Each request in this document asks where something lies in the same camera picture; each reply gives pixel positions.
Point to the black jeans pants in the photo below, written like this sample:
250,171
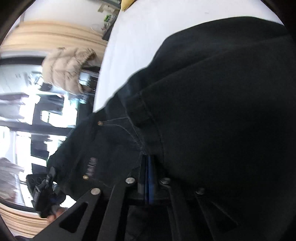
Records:
215,111

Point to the yellow pillow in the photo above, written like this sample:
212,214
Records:
125,4

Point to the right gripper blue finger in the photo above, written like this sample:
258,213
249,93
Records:
143,180
153,174

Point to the beige puffer jacket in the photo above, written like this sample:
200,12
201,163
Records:
62,68

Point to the dark grey nightstand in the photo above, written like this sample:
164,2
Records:
107,34

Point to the beige curtain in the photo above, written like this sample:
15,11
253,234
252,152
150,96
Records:
48,35

